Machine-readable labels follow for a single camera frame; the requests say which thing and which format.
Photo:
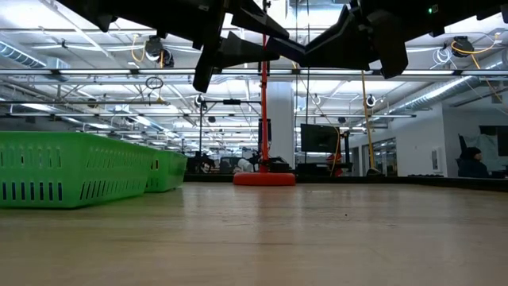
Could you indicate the red desk lamp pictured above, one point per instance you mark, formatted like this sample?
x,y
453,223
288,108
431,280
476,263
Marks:
x,y
264,178

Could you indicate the green slotted plastic basket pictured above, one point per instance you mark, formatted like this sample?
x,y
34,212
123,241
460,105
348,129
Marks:
x,y
170,171
59,171

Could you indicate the white square column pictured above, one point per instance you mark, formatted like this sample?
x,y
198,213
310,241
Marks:
x,y
282,127

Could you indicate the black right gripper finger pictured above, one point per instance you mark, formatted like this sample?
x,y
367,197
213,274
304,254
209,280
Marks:
x,y
289,51
341,47

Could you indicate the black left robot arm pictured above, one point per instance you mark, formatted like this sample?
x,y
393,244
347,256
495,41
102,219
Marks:
x,y
139,16

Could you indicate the black monitor screen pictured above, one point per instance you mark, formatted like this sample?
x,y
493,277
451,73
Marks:
x,y
319,139

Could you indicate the black metal stand frame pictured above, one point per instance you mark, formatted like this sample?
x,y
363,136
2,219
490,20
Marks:
x,y
232,102

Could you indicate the white cylindrical object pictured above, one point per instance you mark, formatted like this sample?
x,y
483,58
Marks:
x,y
245,165

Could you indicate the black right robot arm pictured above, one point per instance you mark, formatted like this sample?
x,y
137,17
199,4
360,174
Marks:
x,y
436,16

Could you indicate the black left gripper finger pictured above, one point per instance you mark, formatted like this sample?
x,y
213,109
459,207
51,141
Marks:
x,y
258,20
246,51

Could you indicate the person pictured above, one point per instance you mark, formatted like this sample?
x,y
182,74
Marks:
x,y
473,165

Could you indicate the black table frame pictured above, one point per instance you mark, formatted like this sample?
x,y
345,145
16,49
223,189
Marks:
x,y
436,181

